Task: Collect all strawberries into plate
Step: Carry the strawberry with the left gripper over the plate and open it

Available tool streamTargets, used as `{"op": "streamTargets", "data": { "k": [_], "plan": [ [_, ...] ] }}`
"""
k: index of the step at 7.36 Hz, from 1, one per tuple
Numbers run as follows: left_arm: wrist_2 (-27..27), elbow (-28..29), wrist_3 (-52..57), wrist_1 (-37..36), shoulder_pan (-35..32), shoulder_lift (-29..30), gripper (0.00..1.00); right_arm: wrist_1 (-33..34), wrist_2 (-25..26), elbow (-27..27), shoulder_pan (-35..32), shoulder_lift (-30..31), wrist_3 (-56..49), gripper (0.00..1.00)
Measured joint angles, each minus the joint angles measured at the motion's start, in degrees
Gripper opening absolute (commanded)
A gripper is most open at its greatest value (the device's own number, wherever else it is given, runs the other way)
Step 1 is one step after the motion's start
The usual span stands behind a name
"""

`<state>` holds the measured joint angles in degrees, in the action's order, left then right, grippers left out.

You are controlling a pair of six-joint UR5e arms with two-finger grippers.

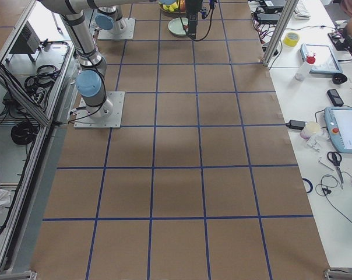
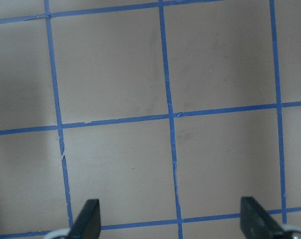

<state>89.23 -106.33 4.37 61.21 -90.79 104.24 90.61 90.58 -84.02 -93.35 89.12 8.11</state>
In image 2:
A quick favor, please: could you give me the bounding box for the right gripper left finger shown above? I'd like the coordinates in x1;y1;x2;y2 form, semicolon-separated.
67;199;101;239

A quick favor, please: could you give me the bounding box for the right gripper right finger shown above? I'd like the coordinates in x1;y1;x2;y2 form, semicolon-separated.
240;197;301;239

